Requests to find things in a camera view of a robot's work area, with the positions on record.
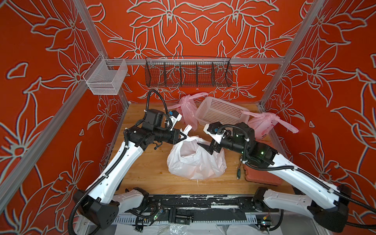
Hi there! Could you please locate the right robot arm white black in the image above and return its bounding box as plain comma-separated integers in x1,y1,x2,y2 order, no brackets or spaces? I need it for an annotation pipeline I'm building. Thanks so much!
201,122,376,233

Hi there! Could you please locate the black wire wall basket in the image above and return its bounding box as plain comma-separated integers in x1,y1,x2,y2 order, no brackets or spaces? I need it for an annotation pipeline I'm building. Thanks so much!
145,56,234,88

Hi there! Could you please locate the green handled screwdriver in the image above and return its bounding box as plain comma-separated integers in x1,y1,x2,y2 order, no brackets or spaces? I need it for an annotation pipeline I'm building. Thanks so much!
237,165,241,180

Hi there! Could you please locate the red plastic tool case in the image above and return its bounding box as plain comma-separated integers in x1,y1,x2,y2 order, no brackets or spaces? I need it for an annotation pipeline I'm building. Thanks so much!
243,139,283,187

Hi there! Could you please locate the pink printed plastic bag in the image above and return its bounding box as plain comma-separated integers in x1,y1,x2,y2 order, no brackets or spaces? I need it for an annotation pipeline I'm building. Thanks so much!
243,111,299,140

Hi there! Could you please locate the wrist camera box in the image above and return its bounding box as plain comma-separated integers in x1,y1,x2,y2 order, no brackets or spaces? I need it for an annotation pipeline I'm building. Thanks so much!
203,121,228,144
142,109,182,131

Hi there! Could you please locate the white plastic bag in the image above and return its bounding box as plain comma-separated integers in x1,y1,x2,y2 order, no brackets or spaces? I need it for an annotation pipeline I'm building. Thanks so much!
167,136,227,180

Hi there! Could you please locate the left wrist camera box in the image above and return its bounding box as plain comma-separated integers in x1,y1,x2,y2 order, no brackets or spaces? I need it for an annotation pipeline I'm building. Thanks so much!
142,109,182,131

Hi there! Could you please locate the plain pink plastic bag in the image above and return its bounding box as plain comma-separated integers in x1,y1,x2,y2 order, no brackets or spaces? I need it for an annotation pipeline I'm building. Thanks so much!
167,92,208,130

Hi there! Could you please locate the white wire wall basket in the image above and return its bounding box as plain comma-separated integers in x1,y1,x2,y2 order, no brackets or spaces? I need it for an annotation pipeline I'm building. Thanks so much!
83,53,128,96

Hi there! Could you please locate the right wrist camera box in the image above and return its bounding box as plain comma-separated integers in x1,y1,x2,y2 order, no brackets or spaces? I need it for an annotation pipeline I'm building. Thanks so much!
203,121,228,144

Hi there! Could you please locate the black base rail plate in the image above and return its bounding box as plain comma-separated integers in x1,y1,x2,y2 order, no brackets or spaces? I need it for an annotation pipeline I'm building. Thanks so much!
121,193,280,225

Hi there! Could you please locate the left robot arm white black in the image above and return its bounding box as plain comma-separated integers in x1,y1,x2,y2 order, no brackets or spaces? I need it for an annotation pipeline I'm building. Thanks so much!
68,103,187,235

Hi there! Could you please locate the white perforated plastic basket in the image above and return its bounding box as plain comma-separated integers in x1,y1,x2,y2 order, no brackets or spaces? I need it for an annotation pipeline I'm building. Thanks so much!
194,97,249,126

